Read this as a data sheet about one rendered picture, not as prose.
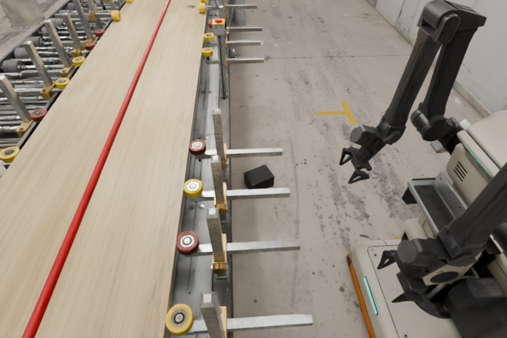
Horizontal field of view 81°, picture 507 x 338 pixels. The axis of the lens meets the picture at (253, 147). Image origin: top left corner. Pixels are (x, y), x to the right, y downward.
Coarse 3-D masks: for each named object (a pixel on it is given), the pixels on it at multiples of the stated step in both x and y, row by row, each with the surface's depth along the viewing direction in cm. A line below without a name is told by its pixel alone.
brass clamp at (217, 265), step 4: (224, 236) 113; (224, 240) 112; (224, 244) 111; (224, 248) 110; (224, 252) 109; (212, 256) 108; (224, 256) 108; (212, 260) 106; (224, 260) 106; (212, 264) 107; (216, 264) 106; (220, 264) 105; (224, 264) 106; (212, 268) 106; (216, 268) 105; (220, 268) 105; (224, 268) 105; (216, 272) 107; (220, 272) 107; (224, 272) 107
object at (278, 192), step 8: (208, 192) 129; (232, 192) 129; (240, 192) 129; (248, 192) 129; (256, 192) 129; (264, 192) 129; (272, 192) 129; (280, 192) 129; (288, 192) 130; (192, 200) 128; (200, 200) 129; (208, 200) 129
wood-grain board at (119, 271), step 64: (192, 0) 291; (128, 64) 199; (192, 64) 200; (64, 128) 151; (128, 128) 151; (0, 192) 122; (64, 192) 122; (128, 192) 122; (0, 256) 102; (128, 256) 103; (0, 320) 88; (64, 320) 88; (128, 320) 88
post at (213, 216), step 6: (210, 210) 88; (216, 210) 88; (210, 216) 87; (216, 216) 87; (210, 222) 89; (216, 222) 89; (210, 228) 91; (216, 228) 91; (210, 234) 93; (216, 234) 94; (210, 240) 96; (216, 240) 96; (222, 240) 101; (216, 246) 99; (222, 246) 100; (216, 252) 102; (222, 252) 102; (216, 258) 105; (222, 258) 105; (222, 276) 116
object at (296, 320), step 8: (232, 320) 96; (240, 320) 96; (248, 320) 96; (256, 320) 96; (264, 320) 96; (272, 320) 96; (280, 320) 96; (288, 320) 96; (296, 320) 96; (304, 320) 96; (192, 328) 94; (200, 328) 94; (232, 328) 94; (240, 328) 95; (248, 328) 95; (256, 328) 96; (264, 328) 96
